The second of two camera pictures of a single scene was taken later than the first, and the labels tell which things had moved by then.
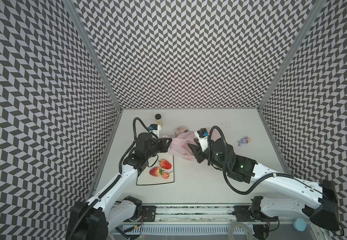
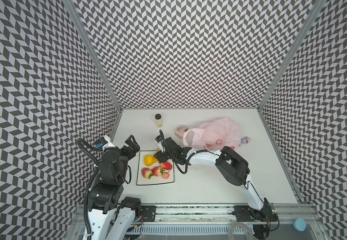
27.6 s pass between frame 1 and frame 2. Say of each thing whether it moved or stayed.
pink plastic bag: moved
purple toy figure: stayed
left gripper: moved
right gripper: moved
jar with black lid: stayed
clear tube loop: stayed
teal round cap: stayed
